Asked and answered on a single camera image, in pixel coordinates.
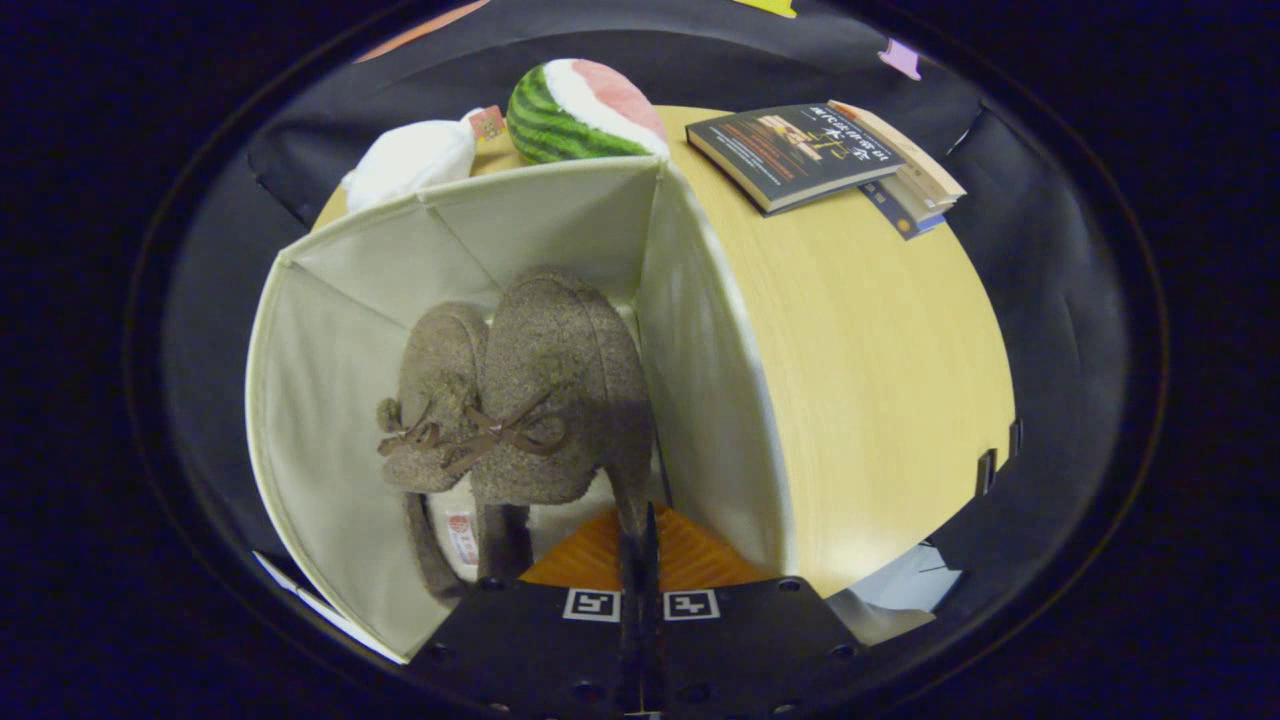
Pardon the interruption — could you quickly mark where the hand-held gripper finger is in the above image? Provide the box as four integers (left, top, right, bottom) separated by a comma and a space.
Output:
640, 503, 871, 716
415, 505, 641, 716

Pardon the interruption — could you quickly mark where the brown fuzzy shoe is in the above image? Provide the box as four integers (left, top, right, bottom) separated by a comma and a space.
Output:
376, 302, 491, 601
470, 265, 656, 586

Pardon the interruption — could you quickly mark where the cream fabric storage box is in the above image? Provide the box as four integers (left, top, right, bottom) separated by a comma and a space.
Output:
245, 155, 801, 666

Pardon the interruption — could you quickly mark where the blue book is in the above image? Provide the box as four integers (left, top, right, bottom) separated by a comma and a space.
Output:
858, 180, 946, 241

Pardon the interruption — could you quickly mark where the black paperback book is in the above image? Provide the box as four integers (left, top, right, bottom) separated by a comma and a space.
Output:
685, 102, 906, 217

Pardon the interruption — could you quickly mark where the watermelon slice plush toy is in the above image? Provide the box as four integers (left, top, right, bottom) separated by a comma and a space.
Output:
505, 58, 671, 166

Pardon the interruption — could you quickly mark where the white plush toy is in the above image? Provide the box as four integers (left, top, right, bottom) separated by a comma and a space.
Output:
340, 105, 506, 213

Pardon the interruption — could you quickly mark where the beige book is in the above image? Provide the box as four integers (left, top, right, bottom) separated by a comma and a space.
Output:
828, 100, 968, 216

